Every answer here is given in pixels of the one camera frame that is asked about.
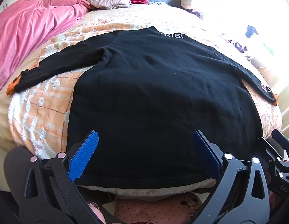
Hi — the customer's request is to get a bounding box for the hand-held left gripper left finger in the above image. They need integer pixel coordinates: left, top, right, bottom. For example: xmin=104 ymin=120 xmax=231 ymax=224
xmin=22 ymin=131 xmax=105 ymax=224

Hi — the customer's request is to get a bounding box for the orange checked fleece blanket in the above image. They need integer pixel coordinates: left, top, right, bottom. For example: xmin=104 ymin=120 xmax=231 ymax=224
xmin=0 ymin=3 xmax=283 ymax=197

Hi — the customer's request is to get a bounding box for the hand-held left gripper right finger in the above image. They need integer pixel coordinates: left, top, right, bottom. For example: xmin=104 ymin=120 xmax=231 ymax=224
xmin=192 ymin=129 xmax=270 ymax=224

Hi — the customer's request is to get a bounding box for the person's left hand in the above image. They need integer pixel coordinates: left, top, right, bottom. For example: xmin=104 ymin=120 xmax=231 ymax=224
xmin=87 ymin=201 xmax=106 ymax=224

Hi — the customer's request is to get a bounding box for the pink dotted pajamas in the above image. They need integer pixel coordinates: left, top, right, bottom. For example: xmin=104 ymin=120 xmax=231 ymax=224
xmin=115 ymin=192 xmax=206 ymax=224

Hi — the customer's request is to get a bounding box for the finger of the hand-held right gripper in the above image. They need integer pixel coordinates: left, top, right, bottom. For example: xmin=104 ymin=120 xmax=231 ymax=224
xmin=259 ymin=138 xmax=288 ymax=181
xmin=272 ymin=129 xmax=289 ymax=155

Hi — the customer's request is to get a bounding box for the black sweater with orange cuffs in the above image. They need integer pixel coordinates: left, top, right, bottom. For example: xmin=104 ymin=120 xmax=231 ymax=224
xmin=13 ymin=27 xmax=279 ymax=189

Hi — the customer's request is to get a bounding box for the pink duvet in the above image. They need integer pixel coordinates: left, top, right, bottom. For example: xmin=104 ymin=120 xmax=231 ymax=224
xmin=0 ymin=0 xmax=93 ymax=94

